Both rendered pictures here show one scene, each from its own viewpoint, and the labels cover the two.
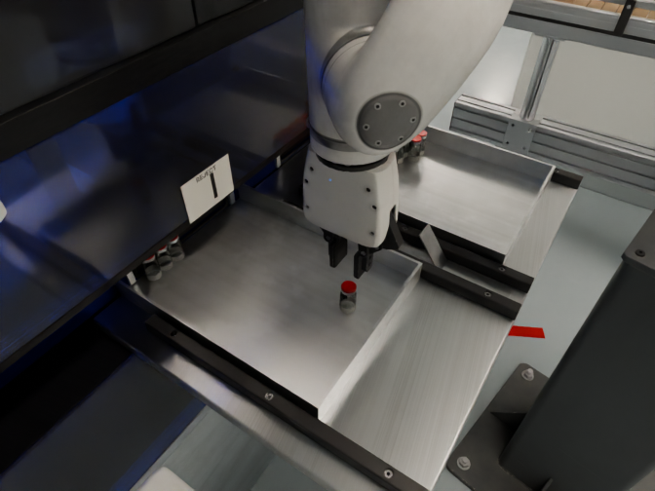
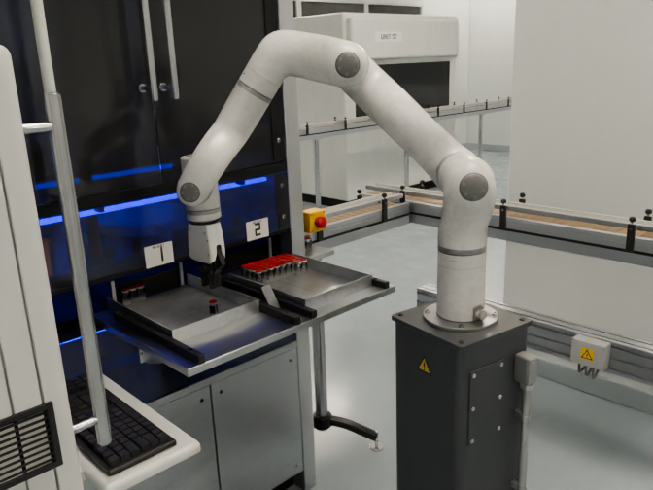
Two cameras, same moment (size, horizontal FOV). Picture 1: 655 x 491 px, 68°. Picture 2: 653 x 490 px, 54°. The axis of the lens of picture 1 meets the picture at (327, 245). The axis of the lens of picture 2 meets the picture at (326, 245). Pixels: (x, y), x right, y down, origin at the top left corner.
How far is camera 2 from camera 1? 122 cm
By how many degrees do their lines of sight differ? 31
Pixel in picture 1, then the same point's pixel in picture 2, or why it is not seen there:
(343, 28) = not seen: hidden behind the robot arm
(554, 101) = (535, 304)
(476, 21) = (211, 163)
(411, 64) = (192, 174)
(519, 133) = not seen: hidden behind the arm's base
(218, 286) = (155, 308)
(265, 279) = (181, 307)
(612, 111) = (584, 311)
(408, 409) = (218, 343)
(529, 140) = not seen: hidden behind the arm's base
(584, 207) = (575, 405)
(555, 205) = (364, 294)
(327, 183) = (193, 234)
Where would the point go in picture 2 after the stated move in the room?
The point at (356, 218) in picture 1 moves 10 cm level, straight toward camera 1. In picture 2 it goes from (202, 249) to (183, 261)
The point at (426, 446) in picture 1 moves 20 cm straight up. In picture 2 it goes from (216, 352) to (208, 268)
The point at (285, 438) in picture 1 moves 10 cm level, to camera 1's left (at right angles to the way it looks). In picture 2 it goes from (155, 346) to (117, 344)
